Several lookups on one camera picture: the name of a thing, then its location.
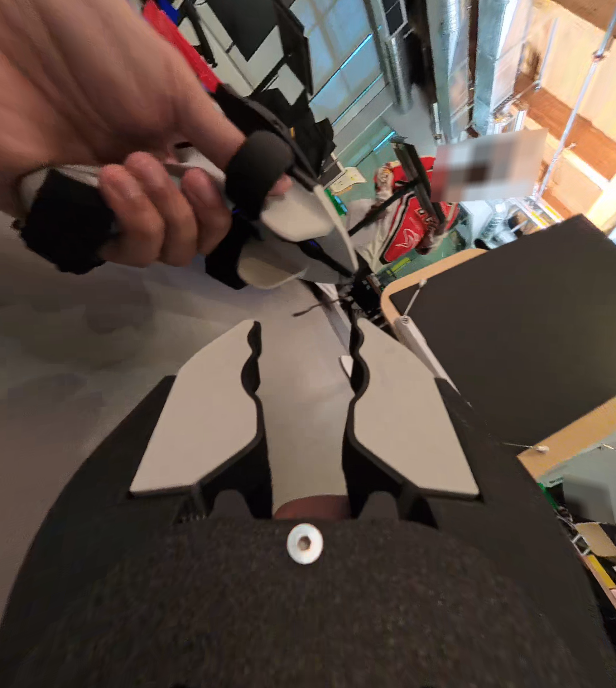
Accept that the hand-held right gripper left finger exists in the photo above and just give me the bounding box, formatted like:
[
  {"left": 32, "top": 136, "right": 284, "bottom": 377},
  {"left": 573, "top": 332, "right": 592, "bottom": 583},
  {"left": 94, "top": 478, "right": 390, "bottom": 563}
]
[{"left": 130, "top": 320, "right": 273, "bottom": 501}]

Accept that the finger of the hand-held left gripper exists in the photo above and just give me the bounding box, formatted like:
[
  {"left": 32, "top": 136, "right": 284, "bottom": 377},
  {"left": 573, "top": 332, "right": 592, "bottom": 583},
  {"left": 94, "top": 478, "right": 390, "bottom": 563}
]
[{"left": 314, "top": 185, "right": 362, "bottom": 275}]

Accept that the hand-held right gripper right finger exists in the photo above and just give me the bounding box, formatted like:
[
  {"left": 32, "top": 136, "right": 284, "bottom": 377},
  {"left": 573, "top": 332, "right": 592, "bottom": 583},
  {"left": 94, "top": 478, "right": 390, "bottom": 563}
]
[{"left": 344, "top": 317, "right": 482, "bottom": 501}]

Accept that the person's left hand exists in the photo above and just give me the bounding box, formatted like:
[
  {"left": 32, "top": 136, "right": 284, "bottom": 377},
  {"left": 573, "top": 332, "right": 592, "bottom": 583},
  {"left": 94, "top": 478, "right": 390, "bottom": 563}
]
[{"left": 0, "top": 0, "right": 294, "bottom": 270}]

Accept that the red white snack packet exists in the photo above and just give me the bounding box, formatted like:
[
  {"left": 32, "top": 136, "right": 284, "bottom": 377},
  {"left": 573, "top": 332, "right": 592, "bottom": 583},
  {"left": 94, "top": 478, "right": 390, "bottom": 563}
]
[{"left": 349, "top": 156, "right": 467, "bottom": 270}]

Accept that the black board with wooden rim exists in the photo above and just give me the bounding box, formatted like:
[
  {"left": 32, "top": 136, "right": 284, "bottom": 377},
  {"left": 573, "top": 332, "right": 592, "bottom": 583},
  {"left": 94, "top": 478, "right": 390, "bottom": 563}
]
[{"left": 381, "top": 214, "right": 616, "bottom": 480}]

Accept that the silver air duct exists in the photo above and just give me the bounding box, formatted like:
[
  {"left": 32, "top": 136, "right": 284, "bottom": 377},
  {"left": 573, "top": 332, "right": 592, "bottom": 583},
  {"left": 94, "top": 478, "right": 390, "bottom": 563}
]
[{"left": 427, "top": 0, "right": 505, "bottom": 138}]

